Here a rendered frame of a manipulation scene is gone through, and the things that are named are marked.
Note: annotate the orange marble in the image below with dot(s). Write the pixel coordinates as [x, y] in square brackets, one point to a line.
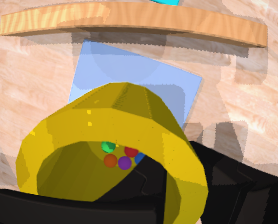
[110, 161]

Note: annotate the red marble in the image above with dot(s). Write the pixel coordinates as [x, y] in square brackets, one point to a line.
[131, 152]

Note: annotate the yellow cup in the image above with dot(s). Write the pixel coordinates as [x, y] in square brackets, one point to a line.
[62, 157]

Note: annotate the purple marble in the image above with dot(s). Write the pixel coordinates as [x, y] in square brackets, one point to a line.
[124, 163]

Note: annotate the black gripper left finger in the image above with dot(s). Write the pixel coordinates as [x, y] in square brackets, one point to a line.
[137, 199]

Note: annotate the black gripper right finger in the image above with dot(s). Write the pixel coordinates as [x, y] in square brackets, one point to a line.
[237, 193]

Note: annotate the green marble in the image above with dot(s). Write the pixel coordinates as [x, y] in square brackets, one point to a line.
[107, 146]

